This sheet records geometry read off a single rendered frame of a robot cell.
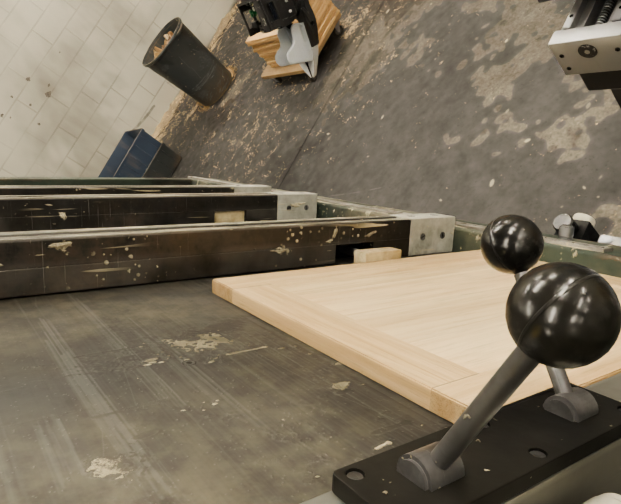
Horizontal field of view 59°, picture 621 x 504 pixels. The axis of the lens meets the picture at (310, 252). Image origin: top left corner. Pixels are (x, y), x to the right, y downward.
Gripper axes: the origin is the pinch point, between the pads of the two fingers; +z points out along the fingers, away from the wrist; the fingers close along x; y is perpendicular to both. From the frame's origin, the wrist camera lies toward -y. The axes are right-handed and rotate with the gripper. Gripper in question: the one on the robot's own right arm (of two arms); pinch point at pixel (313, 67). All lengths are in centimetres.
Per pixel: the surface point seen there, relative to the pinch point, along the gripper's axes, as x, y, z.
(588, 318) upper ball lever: 71, 44, -4
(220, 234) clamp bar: 7.9, 31.5, 12.3
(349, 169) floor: -158, -110, 90
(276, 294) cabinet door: 25.4, 34.9, 15.6
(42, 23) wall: -488, -87, -51
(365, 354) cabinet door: 45, 38, 14
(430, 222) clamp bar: 8.2, -6.8, 34.4
